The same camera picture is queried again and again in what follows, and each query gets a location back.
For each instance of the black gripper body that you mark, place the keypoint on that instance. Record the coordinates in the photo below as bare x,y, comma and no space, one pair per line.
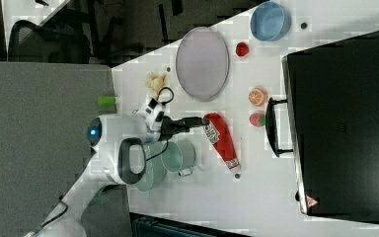
170,127

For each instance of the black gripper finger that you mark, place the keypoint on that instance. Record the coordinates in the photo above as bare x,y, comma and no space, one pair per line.
194,119
197,123

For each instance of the red plush ketchup bottle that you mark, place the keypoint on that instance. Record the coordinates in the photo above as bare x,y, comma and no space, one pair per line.
219,135

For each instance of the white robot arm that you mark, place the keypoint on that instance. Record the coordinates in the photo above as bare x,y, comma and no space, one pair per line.
111,137

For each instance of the green mug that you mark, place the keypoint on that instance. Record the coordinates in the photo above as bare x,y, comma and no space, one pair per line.
178,157

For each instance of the peeled toy banana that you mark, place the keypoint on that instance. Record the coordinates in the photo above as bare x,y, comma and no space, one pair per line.
155,82

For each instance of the round grey plate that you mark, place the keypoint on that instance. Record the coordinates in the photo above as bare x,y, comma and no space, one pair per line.
202,63

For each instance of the toy strawberry near orange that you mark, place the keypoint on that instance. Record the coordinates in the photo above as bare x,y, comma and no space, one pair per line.
257,119

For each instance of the toy orange slice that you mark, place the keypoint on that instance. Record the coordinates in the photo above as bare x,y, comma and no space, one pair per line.
258,96

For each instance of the green table clamp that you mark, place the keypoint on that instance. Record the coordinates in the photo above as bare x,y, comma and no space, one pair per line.
106,101

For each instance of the toy strawberry near plate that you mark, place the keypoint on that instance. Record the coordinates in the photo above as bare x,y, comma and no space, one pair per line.
242,49

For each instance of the dark blue crate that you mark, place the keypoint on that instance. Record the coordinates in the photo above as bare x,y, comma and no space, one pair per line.
155,227

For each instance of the blue bowl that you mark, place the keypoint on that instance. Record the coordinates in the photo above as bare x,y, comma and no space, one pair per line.
270,22

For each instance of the black toaster oven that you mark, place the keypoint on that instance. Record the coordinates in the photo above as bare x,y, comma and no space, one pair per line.
332,97

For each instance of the black office chair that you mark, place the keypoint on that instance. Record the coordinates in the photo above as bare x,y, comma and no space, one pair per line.
32,43

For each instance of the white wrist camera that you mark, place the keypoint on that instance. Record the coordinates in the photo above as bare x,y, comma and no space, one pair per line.
153,112

